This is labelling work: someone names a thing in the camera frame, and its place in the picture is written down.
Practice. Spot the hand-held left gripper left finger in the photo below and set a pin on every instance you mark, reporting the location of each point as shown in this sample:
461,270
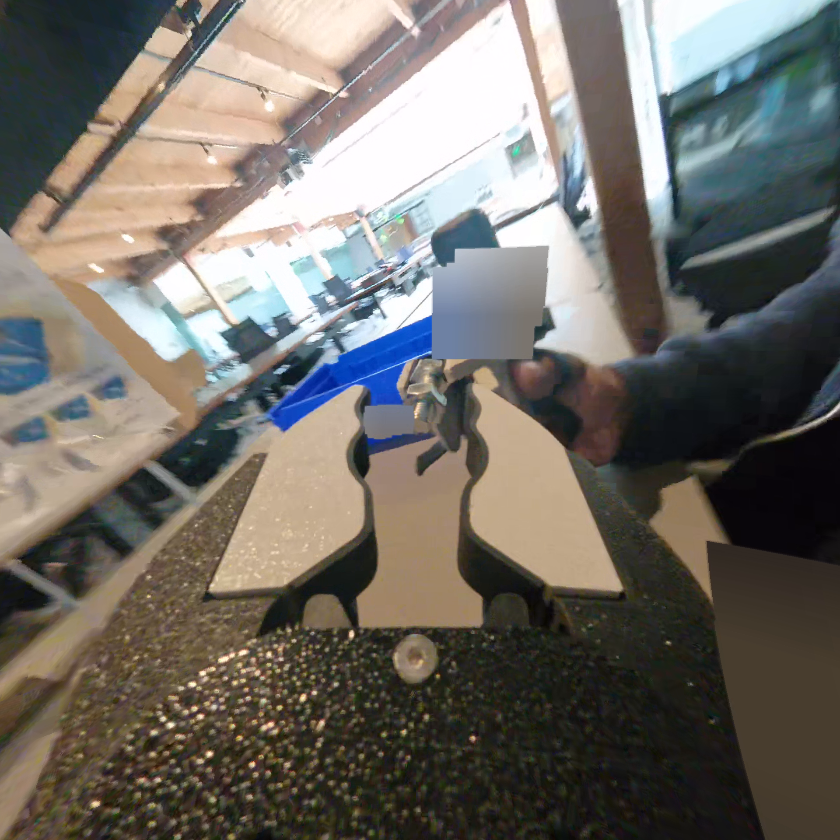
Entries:
295,512

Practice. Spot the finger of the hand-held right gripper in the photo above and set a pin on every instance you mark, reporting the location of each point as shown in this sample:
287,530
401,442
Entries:
476,371
446,426

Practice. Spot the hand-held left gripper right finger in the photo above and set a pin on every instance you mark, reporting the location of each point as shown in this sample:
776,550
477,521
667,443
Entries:
531,512

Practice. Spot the large blue plastic bin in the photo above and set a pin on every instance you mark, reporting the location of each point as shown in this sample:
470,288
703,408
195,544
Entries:
367,364

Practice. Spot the person's right forearm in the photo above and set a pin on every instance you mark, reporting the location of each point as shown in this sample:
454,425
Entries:
722,387

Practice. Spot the person's right hand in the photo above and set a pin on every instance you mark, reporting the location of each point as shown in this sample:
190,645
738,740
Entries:
604,407

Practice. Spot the row of black office chairs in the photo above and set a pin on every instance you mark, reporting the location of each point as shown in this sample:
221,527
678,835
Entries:
249,338

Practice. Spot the ceiling mounted projector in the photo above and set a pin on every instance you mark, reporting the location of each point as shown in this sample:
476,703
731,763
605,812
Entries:
292,167

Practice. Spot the wooden clipboard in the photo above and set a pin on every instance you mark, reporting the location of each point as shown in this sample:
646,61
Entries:
151,367

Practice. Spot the person's torso in zip hoodie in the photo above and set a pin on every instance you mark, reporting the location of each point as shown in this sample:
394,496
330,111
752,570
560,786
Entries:
787,499

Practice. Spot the printed instruction sheet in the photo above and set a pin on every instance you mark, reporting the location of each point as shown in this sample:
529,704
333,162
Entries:
65,394

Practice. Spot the black mesh office chair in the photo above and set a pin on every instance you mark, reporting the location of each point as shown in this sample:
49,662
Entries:
741,164

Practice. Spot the thick wooden post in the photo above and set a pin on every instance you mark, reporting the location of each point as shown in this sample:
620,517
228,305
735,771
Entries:
610,164

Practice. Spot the thin wooden post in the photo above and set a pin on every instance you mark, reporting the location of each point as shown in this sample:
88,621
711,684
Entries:
535,79

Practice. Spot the black ceiling rail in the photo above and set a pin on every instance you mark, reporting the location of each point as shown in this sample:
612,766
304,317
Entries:
151,85

